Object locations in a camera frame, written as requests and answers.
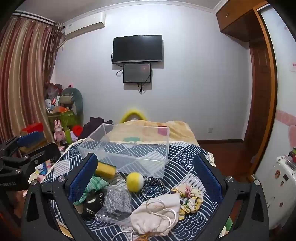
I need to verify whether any green knitted cloth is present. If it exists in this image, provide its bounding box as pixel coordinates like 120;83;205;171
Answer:
73;175;109;205

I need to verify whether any black white small bag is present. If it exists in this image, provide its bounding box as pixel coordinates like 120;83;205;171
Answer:
81;190;104;218

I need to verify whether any yellow green sponge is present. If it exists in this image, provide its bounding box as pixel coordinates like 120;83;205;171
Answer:
95;162;116;179

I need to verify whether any grey fabric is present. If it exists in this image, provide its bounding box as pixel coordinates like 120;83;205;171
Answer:
95;185;133;227

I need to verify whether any yellow white felt ball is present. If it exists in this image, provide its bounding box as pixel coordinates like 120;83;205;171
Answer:
126;172;144;193

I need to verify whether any white drawstring pouch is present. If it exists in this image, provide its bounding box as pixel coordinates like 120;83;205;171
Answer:
130;193;181;236

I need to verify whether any floral fabric scrunchie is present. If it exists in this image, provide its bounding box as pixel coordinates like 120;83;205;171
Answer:
171;183;203;220

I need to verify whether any pink rabbit plush toy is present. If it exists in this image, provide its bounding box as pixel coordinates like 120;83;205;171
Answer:
54;120;66;146

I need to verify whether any green cardboard box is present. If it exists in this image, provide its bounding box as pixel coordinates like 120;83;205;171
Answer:
48;110;80;132

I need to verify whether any red round cushion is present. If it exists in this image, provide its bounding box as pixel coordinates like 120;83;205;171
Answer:
72;125;83;137

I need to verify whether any black clothing pile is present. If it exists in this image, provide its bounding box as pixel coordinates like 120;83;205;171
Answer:
78;117;113;140

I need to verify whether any grey green plush toy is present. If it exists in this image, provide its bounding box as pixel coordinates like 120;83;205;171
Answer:
59;87;83;125

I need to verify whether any white sticker suitcase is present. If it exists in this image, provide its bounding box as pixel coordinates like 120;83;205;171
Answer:
264;155;295;230

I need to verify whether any clear plastic storage box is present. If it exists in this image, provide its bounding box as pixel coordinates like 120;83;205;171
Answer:
78;123;170;178

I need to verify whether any beige blanket on bed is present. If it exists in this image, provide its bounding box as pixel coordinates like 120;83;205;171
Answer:
107;120;198;145

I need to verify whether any yellow fuzzy headrest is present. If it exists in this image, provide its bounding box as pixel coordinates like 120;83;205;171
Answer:
119;109;147;123

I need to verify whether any red striped curtain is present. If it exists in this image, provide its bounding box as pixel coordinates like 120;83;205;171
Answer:
1;16;63;142

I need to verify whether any white air conditioner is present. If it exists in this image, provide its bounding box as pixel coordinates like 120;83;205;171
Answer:
65;12;106;40

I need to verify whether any black white braided bracelet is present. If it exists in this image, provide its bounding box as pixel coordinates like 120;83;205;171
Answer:
140;176;166;200

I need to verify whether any small black wall monitor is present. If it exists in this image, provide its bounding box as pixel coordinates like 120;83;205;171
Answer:
123;63;152;83

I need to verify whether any black wall television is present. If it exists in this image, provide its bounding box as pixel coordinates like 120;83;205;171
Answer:
112;35;163;64

